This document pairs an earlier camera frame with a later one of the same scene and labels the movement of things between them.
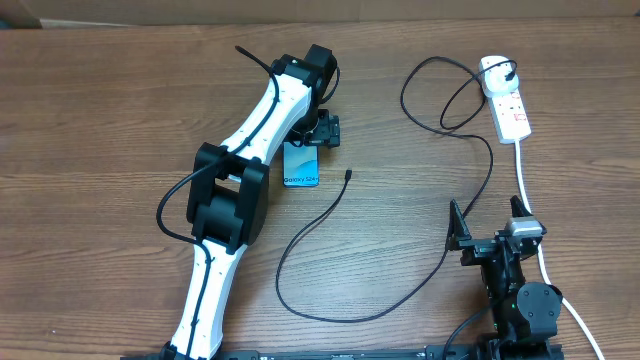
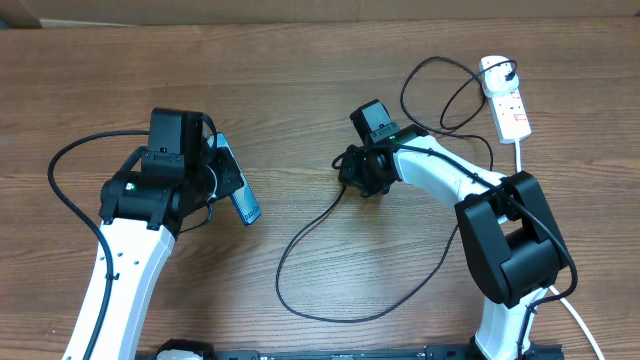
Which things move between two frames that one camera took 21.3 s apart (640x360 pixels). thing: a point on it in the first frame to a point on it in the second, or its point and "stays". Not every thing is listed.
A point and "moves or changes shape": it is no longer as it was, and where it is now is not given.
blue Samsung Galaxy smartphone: x=300 y=165 moves or changes shape
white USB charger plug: x=494 y=80 stays
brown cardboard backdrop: x=101 y=13 stays
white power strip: x=510 y=116 stays
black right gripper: x=476 y=248 to x=353 y=179
